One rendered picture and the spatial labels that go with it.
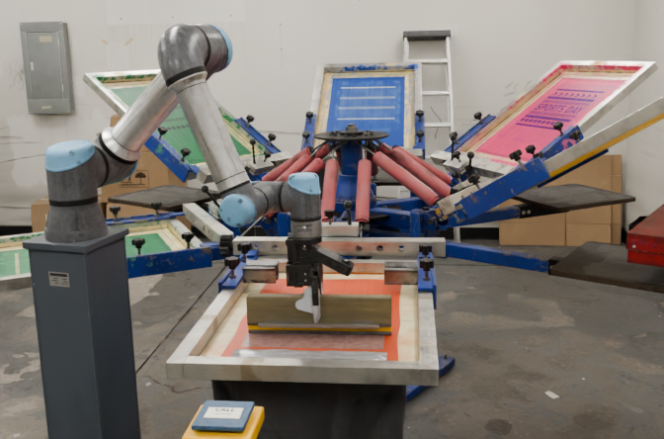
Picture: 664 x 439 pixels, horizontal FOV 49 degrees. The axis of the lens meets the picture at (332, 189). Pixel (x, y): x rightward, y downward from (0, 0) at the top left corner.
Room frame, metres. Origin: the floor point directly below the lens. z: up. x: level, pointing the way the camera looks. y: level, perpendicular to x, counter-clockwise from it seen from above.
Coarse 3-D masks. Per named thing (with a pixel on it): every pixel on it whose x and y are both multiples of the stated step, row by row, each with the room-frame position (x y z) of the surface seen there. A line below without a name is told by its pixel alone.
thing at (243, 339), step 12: (264, 288) 2.06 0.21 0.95; (276, 288) 2.06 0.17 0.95; (288, 288) 2.05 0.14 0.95; (300, 288) 2.05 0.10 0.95; (324, 288) 2.05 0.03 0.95; (240, 324) 1.77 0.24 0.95; (240, 336) 1.69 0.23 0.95; (252, 336) 1.69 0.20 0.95; (264, 336) 1.69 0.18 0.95; (276, 336) 1.69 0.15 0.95; (288, 336) 1.69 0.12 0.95; (300, 336) 1.68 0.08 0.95; (312, 336) 1.68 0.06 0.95; (228, 348) 1.62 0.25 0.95; (240, 348) 1.62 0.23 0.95; (252, 348) 1.62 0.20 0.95; (264, 348) 1.62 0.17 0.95; (276, 348) 1.62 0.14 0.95; (288, 348) 1.61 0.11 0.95; (300, 348) 1.61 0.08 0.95
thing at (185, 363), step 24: (360, 264) 2.17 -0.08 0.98; (240, 288) 2.00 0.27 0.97; (216, 312) 1.76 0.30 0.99; (432, 312) 1.73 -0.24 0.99; (192, 336) 1.61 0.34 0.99; (432, 336) 1.58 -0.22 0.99; (168, 360) 1.48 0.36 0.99; (192, 360) 1.48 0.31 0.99; (216, 360) 1.47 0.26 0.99; (240, 360) 1.47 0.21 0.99; (264, 360) 1.47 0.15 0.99; (288, 360) 1.46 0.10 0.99; (312, 360) 1.46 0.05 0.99; (336, 360) 1.46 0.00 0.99; (360, 360) 1.46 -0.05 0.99; (432, 360) 1.45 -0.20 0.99; (384, 384) 1.42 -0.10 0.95; (408, 384) 1.41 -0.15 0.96; (432, 384) 1.41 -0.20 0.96
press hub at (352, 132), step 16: (352, 128) 2.85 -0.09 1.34; (352, 144) 2.83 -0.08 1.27; (352, 160) 2.83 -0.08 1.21; (352, 176) 2.82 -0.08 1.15; (336, 192) 2.83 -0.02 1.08; (352, 192) 2.80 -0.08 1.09; (336, 208) 2.81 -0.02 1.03; (352, 208) 2.78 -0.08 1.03; (400, 208) 2.85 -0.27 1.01; (368, 256) 2.82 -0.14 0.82
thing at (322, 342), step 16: (336, 288) 2.04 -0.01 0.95; (352, 288) 2.04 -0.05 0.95; (368, 288) 2.04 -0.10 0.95; (384, 288) 2.03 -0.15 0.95; (400, 288) 2.03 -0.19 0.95; (320, 336) 1.68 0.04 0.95; (336, 336) 1.68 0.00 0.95; (352, 336) 1.68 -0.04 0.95; (368, 336) 1.67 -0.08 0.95; (384, 336) 1.67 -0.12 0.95
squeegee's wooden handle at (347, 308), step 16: (256, 304) 1.70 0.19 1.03; (272, 304) 1.70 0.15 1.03; (288, 304) 1.69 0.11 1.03; (320, 304) 1.69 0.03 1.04; (336, 304) 1.68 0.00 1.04; (352, 304) 1.68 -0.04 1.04; (368, 304) 1.67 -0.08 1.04; (384, 304) 1.67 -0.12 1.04; (256, 320) 1.70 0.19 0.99; (272, 320) 1.70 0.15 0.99; (288, 320) 1.69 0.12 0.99; (304, 320) 1.69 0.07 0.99; (320, 320) 1.68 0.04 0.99; (336, 320) 1.68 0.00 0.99; (352, 320) 1.68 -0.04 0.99; (368, 320) 1.67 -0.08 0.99; (384, 320) 1.67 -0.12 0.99
